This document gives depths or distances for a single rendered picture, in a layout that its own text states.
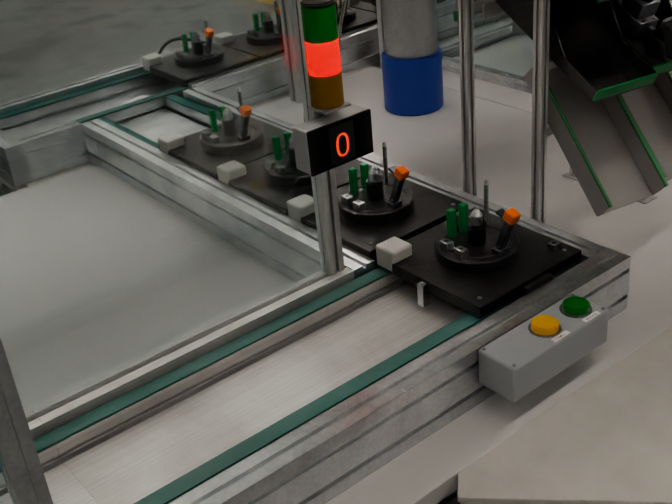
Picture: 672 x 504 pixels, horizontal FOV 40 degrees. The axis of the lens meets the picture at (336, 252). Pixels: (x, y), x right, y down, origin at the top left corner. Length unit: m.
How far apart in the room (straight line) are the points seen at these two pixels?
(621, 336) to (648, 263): 0.24
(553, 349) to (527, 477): 0.19
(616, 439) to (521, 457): 0.14
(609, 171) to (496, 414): 0.52
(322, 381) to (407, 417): 0.15
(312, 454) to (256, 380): 0.23
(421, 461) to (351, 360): 0.20
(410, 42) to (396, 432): 1.31
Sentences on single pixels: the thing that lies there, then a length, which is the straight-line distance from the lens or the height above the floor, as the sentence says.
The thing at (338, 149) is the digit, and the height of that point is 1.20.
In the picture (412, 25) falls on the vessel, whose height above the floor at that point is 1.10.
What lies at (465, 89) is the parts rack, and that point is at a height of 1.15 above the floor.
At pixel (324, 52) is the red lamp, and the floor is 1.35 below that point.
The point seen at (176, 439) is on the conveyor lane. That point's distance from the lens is 1.33.
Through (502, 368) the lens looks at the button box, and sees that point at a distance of 1.33.
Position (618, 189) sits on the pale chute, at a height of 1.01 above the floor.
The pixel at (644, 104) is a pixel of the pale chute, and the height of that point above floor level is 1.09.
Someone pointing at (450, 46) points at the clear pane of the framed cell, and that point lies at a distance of 2.75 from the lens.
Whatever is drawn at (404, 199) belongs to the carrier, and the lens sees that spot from 1.71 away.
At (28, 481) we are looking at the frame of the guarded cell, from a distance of 0.96.
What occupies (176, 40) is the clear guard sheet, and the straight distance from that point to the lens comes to 1.28.
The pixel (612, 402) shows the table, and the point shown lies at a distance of 1.43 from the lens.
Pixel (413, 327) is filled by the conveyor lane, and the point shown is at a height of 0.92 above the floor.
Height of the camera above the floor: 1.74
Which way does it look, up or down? 29 degrees down
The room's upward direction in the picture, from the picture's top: 6 degrees counter-clockwise
